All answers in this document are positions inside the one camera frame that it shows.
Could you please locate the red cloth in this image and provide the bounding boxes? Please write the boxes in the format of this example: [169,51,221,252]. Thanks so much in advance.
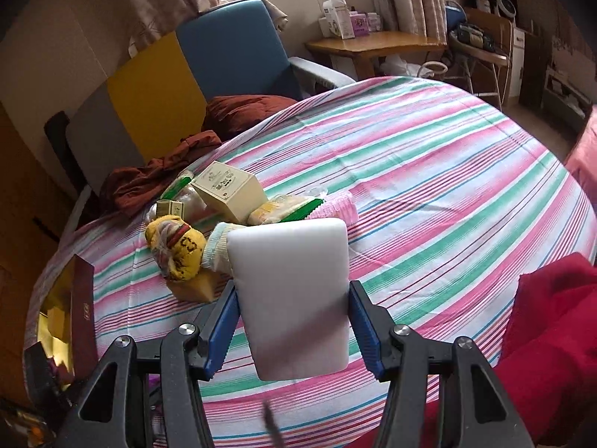
[359,252,597,448]

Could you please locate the pink pillow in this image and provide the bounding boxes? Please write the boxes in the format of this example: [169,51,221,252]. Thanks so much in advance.
[564,107,597,206]

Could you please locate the yellow packet with green edge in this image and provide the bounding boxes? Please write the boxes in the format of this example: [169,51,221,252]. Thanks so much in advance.
[247,195,323,225]

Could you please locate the striped bed sheet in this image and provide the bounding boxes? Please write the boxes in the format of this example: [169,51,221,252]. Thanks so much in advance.
[23,75,597,448]

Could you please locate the cream cardboard box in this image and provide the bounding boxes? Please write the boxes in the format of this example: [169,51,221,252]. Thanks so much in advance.
[191,161,266,224]

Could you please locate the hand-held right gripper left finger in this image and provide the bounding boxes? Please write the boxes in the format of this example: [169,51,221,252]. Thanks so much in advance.
[56,280,241,448]

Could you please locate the cream sock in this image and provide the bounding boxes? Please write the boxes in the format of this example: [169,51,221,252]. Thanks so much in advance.
[200,221,255,274]

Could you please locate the grey yellow blue headboard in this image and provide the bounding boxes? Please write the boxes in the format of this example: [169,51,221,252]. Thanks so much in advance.
[44,0,304,197]

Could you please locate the black radio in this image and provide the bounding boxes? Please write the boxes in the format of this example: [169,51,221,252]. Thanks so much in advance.
[454,23,497,52]

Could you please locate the white medicine box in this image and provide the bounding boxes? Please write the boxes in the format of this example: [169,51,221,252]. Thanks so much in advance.
[318,0,355,39]

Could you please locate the pink towel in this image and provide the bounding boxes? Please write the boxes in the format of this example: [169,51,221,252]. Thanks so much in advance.
[305,191,359,231]

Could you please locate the yellow knitted sock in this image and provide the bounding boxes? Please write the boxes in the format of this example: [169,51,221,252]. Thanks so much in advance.
[146,215,208,281]

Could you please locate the wooden folding chair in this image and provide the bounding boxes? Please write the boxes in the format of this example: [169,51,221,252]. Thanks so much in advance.
[448,7,514,110]

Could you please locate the wooden wardrobe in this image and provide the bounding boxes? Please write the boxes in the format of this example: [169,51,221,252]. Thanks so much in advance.
[0,103,61,383]

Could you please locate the wooden table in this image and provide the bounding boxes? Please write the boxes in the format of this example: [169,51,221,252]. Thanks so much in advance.
[305,31,448,80]

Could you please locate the white foam block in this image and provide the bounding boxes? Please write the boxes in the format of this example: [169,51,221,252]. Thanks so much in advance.
[226,218,351,382]

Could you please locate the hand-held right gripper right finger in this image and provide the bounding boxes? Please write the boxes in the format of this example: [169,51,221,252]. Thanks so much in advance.
[347,280,537,448]

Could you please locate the golden gift box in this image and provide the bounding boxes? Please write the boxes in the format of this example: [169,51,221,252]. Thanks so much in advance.
[35,254,99,379]

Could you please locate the grey bed side rail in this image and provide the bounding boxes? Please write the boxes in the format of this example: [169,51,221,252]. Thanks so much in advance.
[288,56,357,99]
[60,184,94,243]

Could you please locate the dark red quilt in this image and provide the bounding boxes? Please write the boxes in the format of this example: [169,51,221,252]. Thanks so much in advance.
[100,94,299,218]

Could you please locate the green white packet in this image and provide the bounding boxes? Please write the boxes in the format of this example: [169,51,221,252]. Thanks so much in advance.
[160,171,194,200]

